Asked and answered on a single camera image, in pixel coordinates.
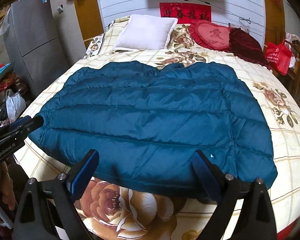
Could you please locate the blue down jacket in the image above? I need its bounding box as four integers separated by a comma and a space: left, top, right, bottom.
29, 61, 277, 198

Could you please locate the person's left hand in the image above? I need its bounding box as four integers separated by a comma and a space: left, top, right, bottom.
0, 161, 16, 211

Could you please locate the white plastic bag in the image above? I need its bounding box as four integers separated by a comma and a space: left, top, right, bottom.
6, 89, 26, 124

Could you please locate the floral cream bed quilt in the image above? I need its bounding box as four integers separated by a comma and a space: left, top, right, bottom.
15, 17, 300, 239

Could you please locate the grey refrigerator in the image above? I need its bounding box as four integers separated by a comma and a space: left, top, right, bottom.
3, 0, 69, 99

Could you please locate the red shopping bag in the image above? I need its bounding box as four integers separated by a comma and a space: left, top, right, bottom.
266, 39, 293, 76

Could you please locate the white square pillow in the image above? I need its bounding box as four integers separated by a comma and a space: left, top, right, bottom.
113, 14, 178, 50

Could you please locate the dark red velvet cushion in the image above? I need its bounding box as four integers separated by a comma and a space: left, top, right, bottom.
229, 28, 271, 70

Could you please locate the wooden chair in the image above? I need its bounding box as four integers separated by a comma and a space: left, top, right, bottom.
287, 41, 300, 108

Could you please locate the red heart-shaped cushion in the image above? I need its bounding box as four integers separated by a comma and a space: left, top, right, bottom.
188, 20, 230, 52

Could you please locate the red wall banner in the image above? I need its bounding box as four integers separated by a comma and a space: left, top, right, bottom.
159, 3, 212, 24

